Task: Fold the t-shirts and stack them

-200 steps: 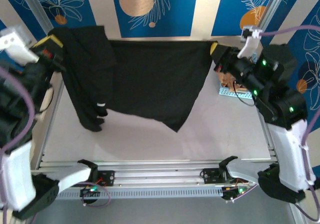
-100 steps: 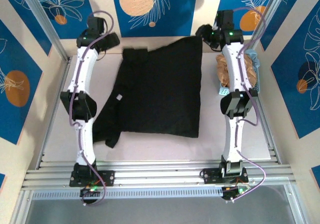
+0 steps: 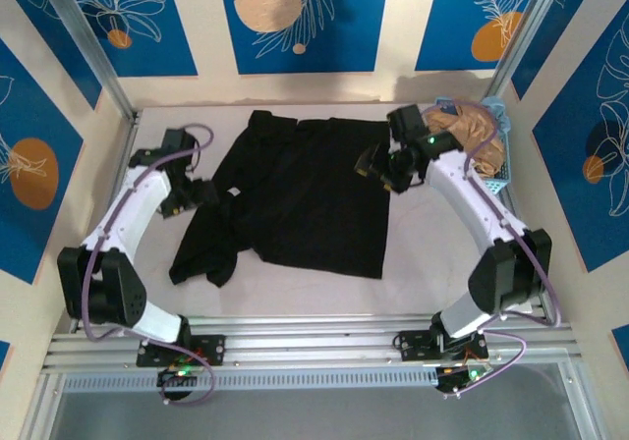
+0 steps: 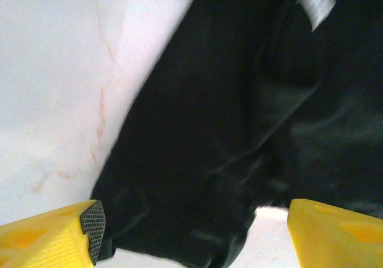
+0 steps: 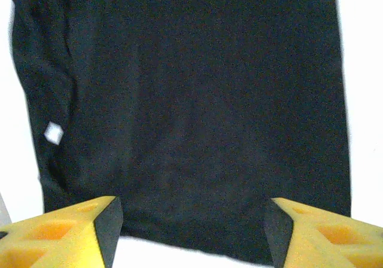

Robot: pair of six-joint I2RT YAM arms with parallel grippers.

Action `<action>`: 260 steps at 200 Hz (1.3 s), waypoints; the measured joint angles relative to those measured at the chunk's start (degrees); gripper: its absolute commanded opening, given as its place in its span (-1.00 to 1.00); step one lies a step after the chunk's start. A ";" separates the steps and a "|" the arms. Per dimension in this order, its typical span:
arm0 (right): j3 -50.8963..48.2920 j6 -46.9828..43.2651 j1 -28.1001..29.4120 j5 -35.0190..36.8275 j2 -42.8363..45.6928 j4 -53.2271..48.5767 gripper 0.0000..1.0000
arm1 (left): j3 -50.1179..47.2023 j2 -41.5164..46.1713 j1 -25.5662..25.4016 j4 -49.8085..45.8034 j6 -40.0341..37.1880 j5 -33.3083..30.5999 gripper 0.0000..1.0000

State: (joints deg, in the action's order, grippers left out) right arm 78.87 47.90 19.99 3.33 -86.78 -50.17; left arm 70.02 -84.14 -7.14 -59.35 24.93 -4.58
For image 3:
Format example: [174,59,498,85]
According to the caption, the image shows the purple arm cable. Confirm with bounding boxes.
[81,123,217,407]
[422,98,564,402]

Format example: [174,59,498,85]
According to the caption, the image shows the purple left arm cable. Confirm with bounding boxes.
[81,123,217,407]

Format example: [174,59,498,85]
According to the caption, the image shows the aluminium frame rail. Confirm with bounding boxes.
[41,314,581,377]

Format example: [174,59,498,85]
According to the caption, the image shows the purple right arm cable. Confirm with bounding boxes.
[422,98,564,402]

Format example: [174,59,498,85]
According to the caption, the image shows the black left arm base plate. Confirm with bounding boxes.
[136,334,227,367]

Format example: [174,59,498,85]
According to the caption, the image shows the light blue plastic basket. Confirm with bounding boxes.
[434,94,515,195]

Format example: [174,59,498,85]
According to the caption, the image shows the aluminium frame post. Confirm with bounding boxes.
[486,0,576,102]
[36,0,142,122]

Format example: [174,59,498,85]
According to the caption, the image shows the black floral print t-shirt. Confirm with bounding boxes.
[168,109,392,289]

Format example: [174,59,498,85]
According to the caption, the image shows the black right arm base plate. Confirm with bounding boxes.
[398,329,490,362]

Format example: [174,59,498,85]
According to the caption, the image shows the beige t-shirt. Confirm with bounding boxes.
[422,103,507,179]

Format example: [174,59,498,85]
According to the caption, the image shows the grey slotted cable duct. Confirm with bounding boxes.
[61,368,443,395]

